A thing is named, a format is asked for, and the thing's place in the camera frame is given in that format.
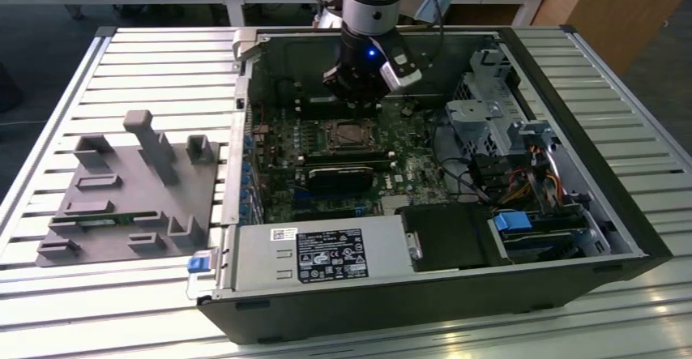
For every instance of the silver chipset heatsink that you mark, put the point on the silver chipset heatsink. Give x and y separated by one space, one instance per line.
395 205

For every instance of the blue case latch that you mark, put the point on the blue case latch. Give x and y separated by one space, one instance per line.
198 265

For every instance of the silver CPU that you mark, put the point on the silver CPU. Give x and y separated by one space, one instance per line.
351 134

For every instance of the green RAM stick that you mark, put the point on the green RAM stick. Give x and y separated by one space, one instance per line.
125 218

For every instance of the grey power supply unit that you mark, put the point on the grey power supply unit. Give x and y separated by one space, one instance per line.
259 257

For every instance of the blue disk carrier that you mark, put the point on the blue disk carrier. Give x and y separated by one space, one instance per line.
511 222

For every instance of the CPU socket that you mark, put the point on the CPU socket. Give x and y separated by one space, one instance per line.
326 147

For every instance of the black expansion slot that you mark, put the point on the black expansion slot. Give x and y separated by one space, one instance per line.
325 214

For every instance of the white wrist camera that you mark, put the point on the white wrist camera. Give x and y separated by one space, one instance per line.
403 77

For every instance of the black graphics card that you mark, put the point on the black graphics card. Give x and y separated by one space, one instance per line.
341 180

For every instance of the grey parts rack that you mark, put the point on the grey parts rack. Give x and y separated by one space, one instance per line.
135 197

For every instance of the wooden cabinet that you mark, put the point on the wooden cabinet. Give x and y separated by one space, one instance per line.
622 10

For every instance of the black plastic shroud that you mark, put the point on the black plastic shroud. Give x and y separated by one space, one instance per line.
449 237

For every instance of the black PC case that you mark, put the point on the black PC case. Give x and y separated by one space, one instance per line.
379 310

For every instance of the metal disk bay cage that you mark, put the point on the metal disk bay cage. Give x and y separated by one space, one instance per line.
477 109

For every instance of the black RAM slot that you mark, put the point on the black RAM slot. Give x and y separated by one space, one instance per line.
314 112
314 103
314 116
314 107

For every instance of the green motherboard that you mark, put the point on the green motherboard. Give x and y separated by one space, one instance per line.
417 164

